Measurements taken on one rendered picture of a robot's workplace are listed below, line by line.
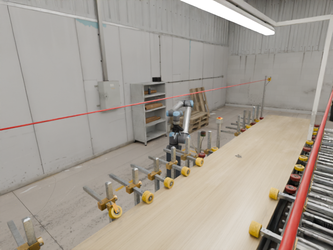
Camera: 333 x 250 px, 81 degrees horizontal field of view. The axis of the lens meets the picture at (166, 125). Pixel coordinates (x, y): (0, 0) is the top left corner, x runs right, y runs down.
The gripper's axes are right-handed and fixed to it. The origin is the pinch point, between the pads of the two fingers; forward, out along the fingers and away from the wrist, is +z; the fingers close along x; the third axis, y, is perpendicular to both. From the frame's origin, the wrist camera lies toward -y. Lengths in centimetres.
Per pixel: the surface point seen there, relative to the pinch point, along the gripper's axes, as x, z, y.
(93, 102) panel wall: -11, -29, 225
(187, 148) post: 44, -10, -44
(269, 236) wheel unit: 108, -2, -139
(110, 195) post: 143, -6, -41
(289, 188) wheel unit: 40, 3, -141
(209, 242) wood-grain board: 128, 3, -112
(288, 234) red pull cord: 197, -82, -149
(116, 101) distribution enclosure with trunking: -52, -27, 202
